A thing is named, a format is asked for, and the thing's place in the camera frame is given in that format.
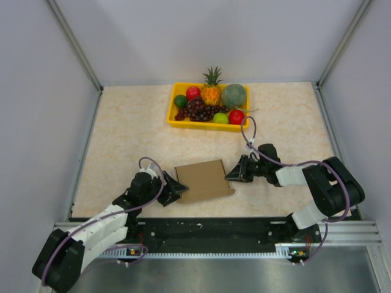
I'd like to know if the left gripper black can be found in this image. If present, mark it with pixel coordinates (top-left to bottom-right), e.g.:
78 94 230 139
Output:
141 170 188 206

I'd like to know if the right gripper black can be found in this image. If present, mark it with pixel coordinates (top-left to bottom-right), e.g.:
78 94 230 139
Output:
227 154 269 183

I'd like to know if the brown cardboard box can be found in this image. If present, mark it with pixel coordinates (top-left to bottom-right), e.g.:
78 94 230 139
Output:
175 159 235 204

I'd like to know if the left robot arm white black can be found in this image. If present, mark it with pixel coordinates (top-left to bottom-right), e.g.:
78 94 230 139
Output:
32 170 189 292

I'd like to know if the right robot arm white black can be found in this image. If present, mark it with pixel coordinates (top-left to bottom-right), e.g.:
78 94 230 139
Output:
225 143 365 242

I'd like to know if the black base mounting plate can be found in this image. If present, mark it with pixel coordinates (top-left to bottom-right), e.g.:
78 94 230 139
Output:
122 217 321 253

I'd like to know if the red tomato fruit front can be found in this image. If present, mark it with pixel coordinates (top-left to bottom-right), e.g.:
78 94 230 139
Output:
228 109 245 125

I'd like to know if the light green apple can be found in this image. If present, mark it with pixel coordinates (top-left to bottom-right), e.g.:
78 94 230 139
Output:
213 112 229 124

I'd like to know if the purple grape bunch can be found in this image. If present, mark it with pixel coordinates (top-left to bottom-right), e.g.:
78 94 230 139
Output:
174 96 229 122

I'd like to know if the green netted melon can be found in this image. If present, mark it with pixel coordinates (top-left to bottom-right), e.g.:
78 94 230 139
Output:
221 84 247 109

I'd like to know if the pineapple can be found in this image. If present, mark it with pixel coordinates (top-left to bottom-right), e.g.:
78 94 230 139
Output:
200 66 222 106

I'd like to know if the dark green lime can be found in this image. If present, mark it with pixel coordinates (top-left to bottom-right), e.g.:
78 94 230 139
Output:
174 95 188 109

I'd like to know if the red apple at back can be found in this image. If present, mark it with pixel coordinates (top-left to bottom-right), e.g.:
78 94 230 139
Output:
186 85 200 101

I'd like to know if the yellow plastic tray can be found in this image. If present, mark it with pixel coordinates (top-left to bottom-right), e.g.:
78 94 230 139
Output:
166 82 251 132

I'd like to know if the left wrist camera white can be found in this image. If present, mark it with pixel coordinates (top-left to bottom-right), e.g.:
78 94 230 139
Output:
139 164 161 179

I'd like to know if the white cable duct strip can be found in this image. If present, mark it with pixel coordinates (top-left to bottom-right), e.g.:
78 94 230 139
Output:
98 245 309 261

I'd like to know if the right aluminium frame post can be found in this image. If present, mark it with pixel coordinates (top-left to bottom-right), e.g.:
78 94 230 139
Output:
316 0 374 91

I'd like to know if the aluminium frame post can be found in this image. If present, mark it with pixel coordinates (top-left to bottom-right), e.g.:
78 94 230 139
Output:
316 0 374 91
45 0 103 94

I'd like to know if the left aluminium frame post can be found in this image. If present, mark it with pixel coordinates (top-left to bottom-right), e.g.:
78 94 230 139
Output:
45 0 103 94

